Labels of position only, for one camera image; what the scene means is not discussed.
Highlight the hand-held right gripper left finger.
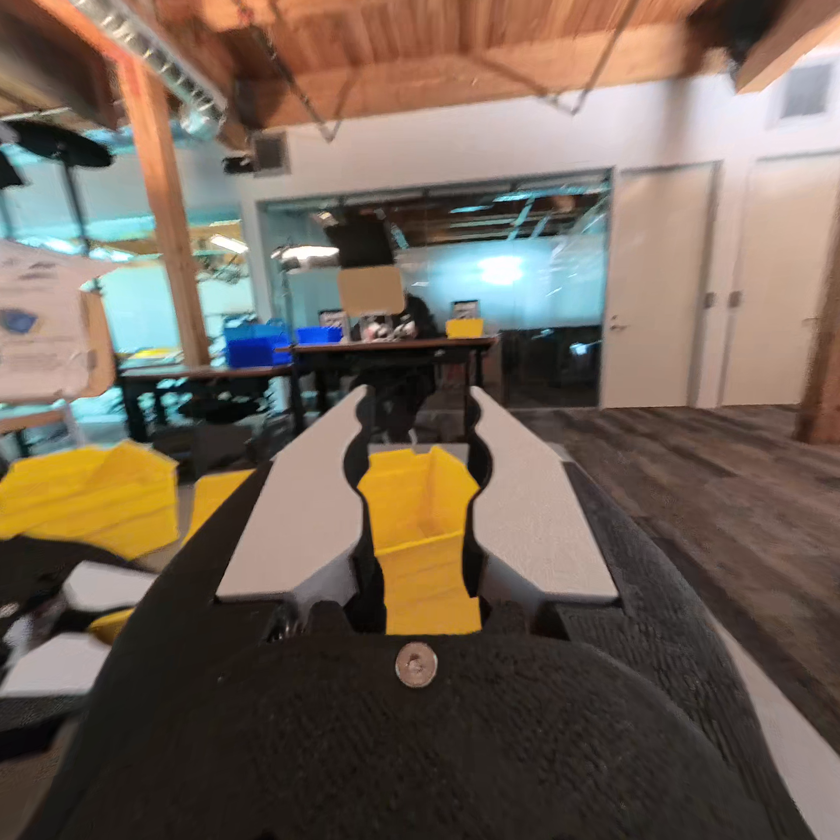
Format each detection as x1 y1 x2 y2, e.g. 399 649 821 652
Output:
215 385 388 634

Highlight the studio lamp on stand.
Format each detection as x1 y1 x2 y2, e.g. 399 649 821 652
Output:
271 241 340 329

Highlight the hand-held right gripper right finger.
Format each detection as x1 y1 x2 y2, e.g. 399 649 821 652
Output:
462 386 622 613

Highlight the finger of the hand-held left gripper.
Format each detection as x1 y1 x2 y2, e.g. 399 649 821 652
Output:
0 632 114 699
61 560 160 613

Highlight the glass partition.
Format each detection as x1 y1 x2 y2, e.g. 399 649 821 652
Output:
255 168 616 410

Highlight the silver ventilation duct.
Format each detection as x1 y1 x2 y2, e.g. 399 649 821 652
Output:
71 0 228 140

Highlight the yellow plastic bin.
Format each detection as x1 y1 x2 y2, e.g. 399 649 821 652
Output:
182 469 258 547
0 441 180 560
357 445 484 636

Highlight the instruction sheet on wooden board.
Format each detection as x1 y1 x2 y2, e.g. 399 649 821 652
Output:
0 239 117 403

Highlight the dark work table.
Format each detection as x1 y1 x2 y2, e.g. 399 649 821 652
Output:
287 335 501 435
117 363 298 442

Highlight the black overhead rig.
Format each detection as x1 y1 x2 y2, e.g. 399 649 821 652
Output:
0 118 114 253

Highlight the black hanging panel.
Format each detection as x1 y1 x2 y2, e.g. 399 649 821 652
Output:
324 215 396 269

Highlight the large blue bin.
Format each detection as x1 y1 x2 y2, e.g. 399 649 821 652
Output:
224 321 294 369

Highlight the white door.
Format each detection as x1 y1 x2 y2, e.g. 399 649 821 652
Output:
718 153 840 408
602 161 723 410

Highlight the wooden post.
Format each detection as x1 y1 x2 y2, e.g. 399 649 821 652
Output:
117 58 212 368
793 248 840 445

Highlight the wall vent grille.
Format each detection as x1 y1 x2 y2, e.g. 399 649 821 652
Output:
252 130 292 177
766 58 839 127

